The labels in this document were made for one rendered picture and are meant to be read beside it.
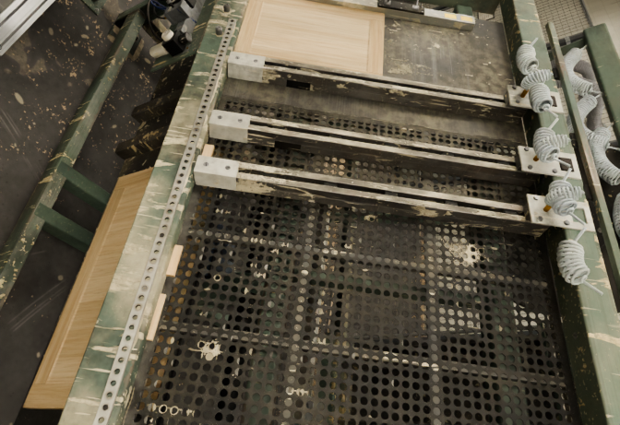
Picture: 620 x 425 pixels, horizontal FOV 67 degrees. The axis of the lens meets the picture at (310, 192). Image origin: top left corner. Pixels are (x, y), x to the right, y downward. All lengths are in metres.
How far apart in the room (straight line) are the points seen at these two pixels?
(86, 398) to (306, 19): 1.53
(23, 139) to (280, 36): 1.12
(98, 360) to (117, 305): 0.13
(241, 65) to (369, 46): 0.54
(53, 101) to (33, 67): 0.16
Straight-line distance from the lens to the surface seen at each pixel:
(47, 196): 2.02
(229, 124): 1.53
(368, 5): 2.14
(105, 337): 1.26
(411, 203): 1.43
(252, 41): 1.91
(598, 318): 1.48
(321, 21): 2.04
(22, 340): 2.13
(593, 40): 2.69
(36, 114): 2.31
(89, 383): 1.24
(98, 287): 1.82
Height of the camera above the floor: 1.83
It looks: 27 degrees down
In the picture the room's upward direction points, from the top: 77 degrees clockwise
